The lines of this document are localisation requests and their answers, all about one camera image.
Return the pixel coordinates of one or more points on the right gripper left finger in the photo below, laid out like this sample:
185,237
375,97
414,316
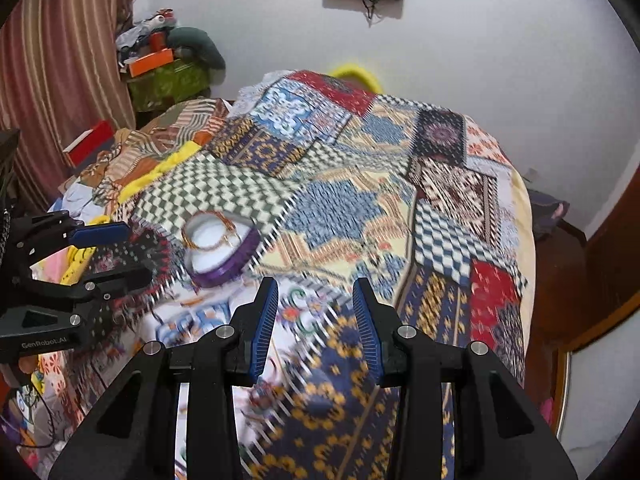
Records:
130,433

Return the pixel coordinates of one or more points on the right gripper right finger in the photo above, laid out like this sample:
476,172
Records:
498,432

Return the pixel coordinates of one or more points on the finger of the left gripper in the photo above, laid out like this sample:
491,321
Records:
36,238
100,282

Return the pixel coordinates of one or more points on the purple heart jewelry box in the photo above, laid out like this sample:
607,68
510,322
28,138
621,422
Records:
218,246

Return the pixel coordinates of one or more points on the yellow cloth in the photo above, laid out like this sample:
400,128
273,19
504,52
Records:
78,258

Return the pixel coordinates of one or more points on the red white box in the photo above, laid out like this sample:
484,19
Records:
98,138

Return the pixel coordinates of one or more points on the brown striped blanket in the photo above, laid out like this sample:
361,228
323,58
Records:
135,153

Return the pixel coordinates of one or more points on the brown wooden wardrobe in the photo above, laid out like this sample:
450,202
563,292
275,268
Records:
581,281

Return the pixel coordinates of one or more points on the red striped curtain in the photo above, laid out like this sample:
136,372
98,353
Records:
59,77

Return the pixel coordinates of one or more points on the orange shoe box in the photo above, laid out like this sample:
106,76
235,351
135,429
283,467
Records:
140,66

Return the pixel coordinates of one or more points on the green patterned box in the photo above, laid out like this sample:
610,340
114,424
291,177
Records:
167,85

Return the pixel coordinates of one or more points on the dark bag on floor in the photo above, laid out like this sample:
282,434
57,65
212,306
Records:
547,212

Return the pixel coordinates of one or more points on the colourful patchwork bedspread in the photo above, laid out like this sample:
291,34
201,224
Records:
342,184

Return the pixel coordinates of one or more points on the grey green pillow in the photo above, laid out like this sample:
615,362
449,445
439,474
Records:
200,43

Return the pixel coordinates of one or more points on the yellow chair back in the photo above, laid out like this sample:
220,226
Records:
360,76

